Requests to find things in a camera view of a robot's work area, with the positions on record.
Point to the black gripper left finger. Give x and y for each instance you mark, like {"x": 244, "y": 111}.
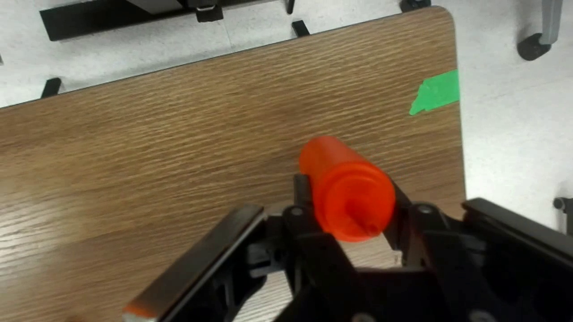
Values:
{"x": 202, "y": 269}

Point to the red squeeze bottle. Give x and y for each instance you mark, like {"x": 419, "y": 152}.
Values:
{"x": 349, "y": 190}

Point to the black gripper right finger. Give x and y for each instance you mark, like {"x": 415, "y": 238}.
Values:
{"x": 507, "y": 261}

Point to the green tape strip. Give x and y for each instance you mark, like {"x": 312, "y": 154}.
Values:
{"x": 439, "y": 90}

